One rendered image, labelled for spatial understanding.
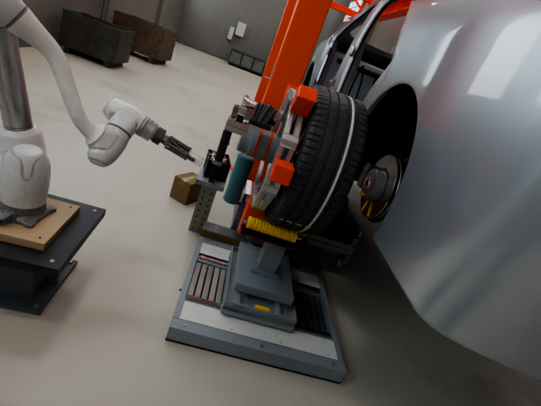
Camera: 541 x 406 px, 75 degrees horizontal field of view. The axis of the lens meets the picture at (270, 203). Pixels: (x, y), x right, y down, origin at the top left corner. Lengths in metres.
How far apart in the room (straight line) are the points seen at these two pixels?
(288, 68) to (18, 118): 1.25
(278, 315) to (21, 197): 1.17
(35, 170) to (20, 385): 0.74
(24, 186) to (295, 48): 1.38
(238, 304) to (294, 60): 1.27
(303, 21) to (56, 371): 1.85
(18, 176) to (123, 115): 0.44
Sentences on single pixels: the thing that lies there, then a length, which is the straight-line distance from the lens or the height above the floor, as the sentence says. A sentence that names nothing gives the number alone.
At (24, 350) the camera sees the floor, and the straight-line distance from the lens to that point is 1.64.
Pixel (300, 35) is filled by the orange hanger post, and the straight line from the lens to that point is 2.02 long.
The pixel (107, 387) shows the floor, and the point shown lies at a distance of 1.54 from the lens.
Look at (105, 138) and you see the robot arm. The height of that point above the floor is 0.72.
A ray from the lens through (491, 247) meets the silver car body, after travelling 0.96.
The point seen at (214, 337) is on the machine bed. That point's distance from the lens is 1.66.
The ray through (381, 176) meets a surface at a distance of 1.72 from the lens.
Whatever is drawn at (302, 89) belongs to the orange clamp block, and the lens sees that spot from 1.42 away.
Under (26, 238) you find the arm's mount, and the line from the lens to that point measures 1.58.
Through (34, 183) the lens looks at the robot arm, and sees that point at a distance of 1.59.
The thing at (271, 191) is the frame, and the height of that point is 0.75.
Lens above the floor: 1.23
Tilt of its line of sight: 22 degrees down
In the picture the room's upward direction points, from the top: 22 degrees clockwise
